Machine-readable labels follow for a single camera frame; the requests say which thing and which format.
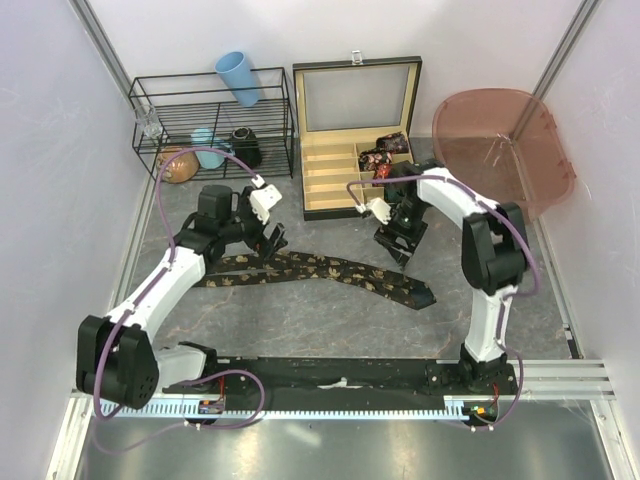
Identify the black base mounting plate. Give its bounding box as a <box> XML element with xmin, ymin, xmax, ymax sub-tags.
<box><xmin>163</xmin><ymin>357</ymin><xmax>518</xmax><ymax>409</ymax></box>

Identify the black pink floral rolled tie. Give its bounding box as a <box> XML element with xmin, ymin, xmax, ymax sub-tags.
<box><xmin>358</xmin><ymin>149</ymin><xmax>393</xmax><ymax>171</ymax></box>

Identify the dark floral necktie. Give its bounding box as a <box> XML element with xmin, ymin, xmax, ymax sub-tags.
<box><xmin>194</xmin><ymin>251</ymin><xmax>436</xmax><ymax>311</ymax></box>

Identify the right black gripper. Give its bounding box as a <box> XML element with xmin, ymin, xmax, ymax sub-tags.
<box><xmin>372</xmin><ymin>198</ymin><xmax>428</xmax><ymax>272</ymax></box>

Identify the black wooden tie box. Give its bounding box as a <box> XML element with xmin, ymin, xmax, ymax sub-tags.
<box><xmin>292</xmin><ymin>51</ymin><xmax>423</xmax><ymax>221</ymax></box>

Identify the red patterned rolled tie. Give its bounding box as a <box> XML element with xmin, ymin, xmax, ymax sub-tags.
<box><xmin>372</xmin><ymin>163</ymin><xmax>393</xmax><ymax>186</ymax></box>

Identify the blue plastic cup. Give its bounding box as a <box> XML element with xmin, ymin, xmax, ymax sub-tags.
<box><xmin>215</xmin><ymin>51</ymin><xmax>261</xmax><ymax>108</ymax></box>

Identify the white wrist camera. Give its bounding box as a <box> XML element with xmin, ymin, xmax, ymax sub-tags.
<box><xmin>249</xmin><ymin>175</ymin><xmax>282</xmax><ymax>225</ymax></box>
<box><xmin>355</xmin><ymin>197</ymin><xmax>391</xmax><ymax>225</ymax></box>

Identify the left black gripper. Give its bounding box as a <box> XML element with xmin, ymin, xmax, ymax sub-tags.
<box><xmin>220</xmin><ymin>187</ymin><xmax>287</xmax><ymax>260</ymax></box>

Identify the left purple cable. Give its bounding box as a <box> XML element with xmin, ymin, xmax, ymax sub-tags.
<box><xmin>89</xmin><ymin>146</ymin><xmax>269</xmax><ymax>454</ymax></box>

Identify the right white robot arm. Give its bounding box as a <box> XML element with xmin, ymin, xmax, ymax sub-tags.
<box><xmin>360</xmin><ymin>162</ymin><xmax>536</xmax><ymax>394</ymax></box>

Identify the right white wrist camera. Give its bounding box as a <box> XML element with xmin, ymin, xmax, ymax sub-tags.
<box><xmin>355</xmin><ymin>197</ymin><xmax>391</xmax><ymax>225</ymax></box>

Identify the black wire rack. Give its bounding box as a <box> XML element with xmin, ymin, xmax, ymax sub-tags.
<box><xmin>128</xmin><ymin>67</ymin><xmax>296</xmax><ymax>177</ymax></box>

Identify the light blue cable duct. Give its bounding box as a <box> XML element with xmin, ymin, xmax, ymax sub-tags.
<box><xmin>101</xmin><ymin>395</ymin><xmax>497</xmax><ymax>421</ymax></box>

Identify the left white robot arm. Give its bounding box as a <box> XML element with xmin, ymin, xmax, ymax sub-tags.
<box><xmin>76</xmin><ymin>184</ymin><xmax>286</xmax><ymax>409</ymax></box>

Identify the black ceramic jar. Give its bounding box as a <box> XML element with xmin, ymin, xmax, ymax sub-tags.
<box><xmin>230</xmin><ymin>127</ymin><xmax>262</xmax><ymax>169</ymax></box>

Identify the purple cable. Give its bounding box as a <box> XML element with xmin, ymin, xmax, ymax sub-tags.
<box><xmin>89</xmin><ymin>146</ymin><xmax>269</xmax><ymax>454</ymax></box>
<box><xmin>346</xmin><ymin>172</ymin><xmax>544</xmax><ymax>432</ymax></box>

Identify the light blue mug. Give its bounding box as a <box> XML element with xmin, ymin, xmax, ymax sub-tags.
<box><xmin>191</xmin><ymin>128</ymin><xmax>235</xmax><ymax>170</ymax></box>

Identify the dark pink patterned rolled tie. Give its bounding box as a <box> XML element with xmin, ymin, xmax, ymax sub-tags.
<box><xmin>376</xmin><ymin>132</ymin><xmax>410</xmax><ymax>154</ymax></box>

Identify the brown round vase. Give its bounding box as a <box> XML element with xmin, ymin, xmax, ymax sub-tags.
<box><xmin>156</xmin><ymin>146</ymin><xmax>200</xmax><ymax>184</ymax></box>

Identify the pink transparent plastic tub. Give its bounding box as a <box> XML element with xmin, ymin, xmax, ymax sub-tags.
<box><xmin>432</xmin><ymin>88</ymin><xmax>576</xmax><ymax>223</ymax></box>

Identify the clear glass cup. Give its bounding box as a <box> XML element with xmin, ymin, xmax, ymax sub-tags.
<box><xmin>134</xmin><ymin>104</ymin><xmax>163</xmax><ymax>139</ymax></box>

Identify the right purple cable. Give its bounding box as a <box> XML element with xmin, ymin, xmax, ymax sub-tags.
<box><xmin>346</xmin><ymin>172</ymin><xmax>544</xmax><ymax>432</ymax></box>

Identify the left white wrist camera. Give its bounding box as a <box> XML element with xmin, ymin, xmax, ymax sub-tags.
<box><xmin>249</xmin><ymin>175</ymin><xmax>282</xmax><ymax>225</ymax></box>

